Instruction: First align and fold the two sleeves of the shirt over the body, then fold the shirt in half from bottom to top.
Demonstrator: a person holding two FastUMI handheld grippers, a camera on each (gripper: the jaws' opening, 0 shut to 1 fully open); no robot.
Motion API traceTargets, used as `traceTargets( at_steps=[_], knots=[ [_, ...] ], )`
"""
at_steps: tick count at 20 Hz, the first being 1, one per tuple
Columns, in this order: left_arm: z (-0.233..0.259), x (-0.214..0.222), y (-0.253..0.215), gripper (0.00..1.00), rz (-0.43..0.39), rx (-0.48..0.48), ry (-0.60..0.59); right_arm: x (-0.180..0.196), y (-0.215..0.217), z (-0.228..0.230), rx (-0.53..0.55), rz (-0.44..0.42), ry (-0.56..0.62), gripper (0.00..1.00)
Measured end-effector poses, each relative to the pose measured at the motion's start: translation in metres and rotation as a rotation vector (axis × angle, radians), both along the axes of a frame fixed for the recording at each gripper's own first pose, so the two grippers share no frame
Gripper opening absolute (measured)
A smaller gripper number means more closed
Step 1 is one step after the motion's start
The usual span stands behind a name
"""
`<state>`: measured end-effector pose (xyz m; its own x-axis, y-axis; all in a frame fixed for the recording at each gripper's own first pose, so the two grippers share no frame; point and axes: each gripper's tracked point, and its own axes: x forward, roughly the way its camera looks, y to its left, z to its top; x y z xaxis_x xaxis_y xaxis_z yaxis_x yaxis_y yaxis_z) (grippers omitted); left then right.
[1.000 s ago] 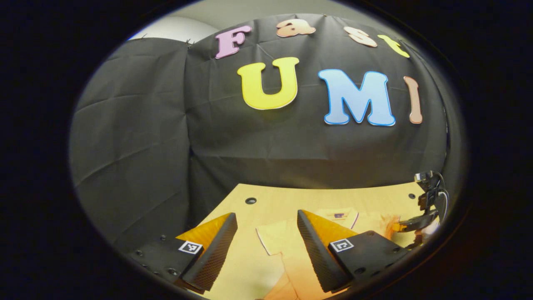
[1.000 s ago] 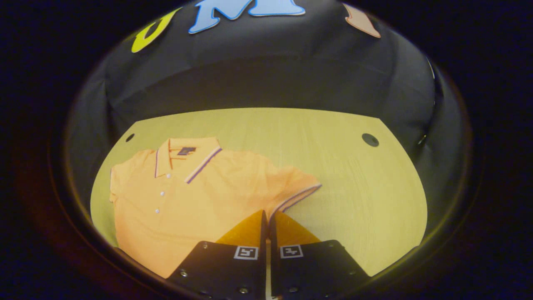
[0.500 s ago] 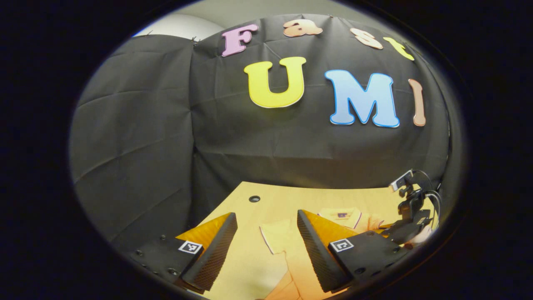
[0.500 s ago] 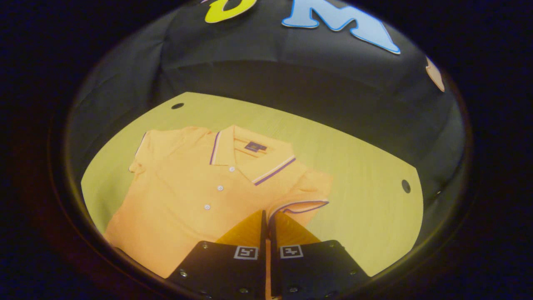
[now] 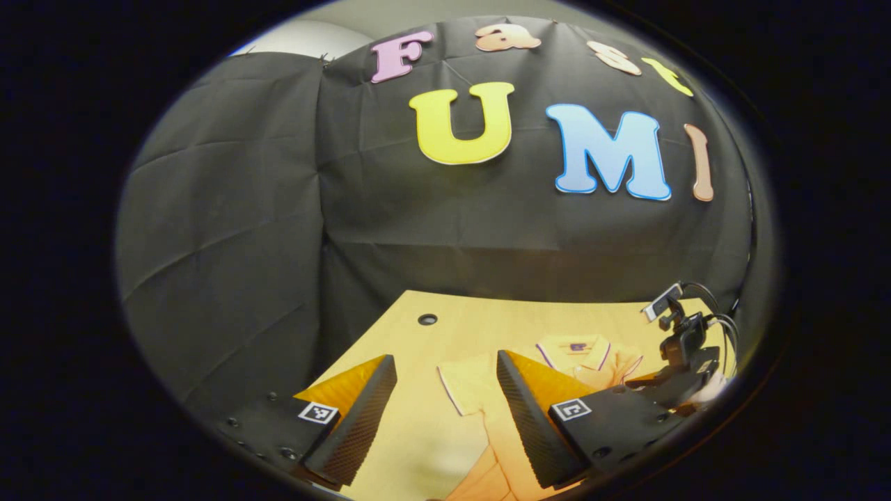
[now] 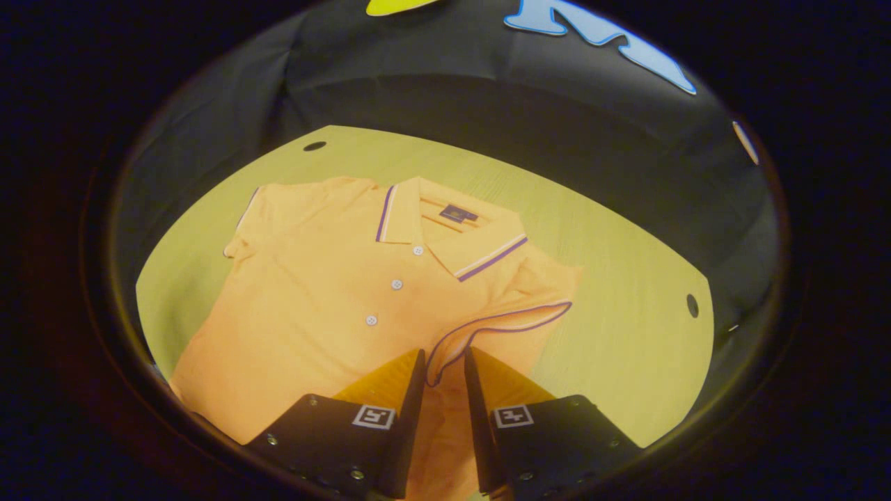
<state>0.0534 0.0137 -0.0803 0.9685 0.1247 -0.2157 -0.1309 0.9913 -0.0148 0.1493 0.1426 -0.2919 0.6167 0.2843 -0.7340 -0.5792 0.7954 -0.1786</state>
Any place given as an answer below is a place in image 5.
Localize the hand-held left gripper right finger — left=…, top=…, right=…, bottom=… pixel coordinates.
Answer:
left=496, top=350, right=686, bottom=489

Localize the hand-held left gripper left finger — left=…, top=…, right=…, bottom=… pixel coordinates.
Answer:
left=219, top=353, right=398, bottom=488

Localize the orange T-shirt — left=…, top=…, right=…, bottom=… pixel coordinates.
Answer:
left=436, top=334, right=645, bottom=501

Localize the black backdrop cloth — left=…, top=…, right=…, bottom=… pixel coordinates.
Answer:
left=115, top=15, right=756, bottom=425

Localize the black camera cable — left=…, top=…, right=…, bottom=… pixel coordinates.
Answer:
left=682, top=281, right=742, bottom=363

